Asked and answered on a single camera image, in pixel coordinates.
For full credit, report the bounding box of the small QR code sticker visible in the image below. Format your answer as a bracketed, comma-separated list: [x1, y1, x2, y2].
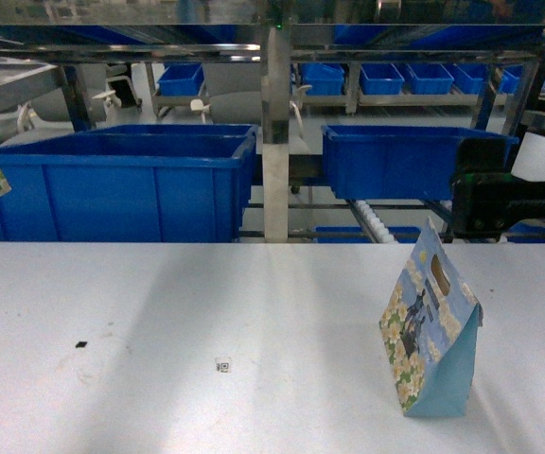
[215, 357, 232, 373]

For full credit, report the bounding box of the steel rack upright post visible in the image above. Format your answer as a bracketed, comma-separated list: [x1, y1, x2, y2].
[260, 25, 290, 243]

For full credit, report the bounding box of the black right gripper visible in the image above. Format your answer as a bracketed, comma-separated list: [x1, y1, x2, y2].
[449, 138, 545, 239]

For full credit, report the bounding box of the flower gift bag with figures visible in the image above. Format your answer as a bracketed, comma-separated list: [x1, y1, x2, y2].
[378, 220, 483, 417]

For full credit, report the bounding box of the large blue bin right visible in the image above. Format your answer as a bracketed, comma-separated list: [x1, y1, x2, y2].
[321, 125, 519, 201]

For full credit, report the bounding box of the large blue bin left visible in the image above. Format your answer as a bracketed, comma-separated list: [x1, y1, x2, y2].
[0, 133, 255, 242]

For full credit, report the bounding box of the white roller conveyor track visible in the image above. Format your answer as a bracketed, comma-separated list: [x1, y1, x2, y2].
[351, 201, 398, 244]

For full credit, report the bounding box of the large blue bin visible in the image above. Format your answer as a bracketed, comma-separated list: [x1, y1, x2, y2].
[321, 125, 519, 201]
[0, 133, 255, 242]

